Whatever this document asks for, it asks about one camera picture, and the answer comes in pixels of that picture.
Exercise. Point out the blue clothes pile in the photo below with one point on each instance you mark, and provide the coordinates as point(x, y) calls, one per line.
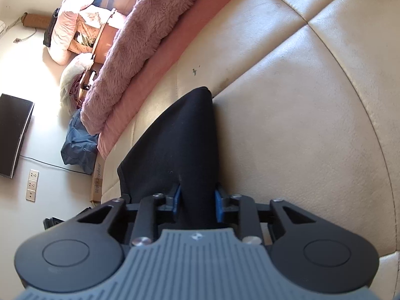
point(79, 148)

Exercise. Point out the white wall socket panel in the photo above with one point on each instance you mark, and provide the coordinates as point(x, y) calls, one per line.
point(31, 188)

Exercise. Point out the salmon pink mattress pad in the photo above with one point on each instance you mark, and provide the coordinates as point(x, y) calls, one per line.
point(141, 85)

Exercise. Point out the pink fluffy blanket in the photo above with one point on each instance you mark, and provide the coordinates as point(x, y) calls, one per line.
point(146, 25)

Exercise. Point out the black wall television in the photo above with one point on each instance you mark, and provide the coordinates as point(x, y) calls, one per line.
point(15, 115)

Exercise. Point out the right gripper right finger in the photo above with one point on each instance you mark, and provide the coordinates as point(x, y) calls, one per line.
point(311, 252)

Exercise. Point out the orange plastic storage bin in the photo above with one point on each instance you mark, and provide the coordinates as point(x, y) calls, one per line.
point(106, 35)

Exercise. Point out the brown rolled mat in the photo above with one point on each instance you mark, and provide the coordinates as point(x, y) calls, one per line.
point(37, 21)

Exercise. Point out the cardboard box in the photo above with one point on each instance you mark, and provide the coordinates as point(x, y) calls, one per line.
point(96, 180)

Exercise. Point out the black pants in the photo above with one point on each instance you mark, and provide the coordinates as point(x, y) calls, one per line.
point(180, 148)

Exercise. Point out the white plastic bag bundle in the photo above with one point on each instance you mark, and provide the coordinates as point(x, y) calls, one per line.
point(70, 81)

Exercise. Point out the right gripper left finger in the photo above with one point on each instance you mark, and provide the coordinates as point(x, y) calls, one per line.
point(86, 250)

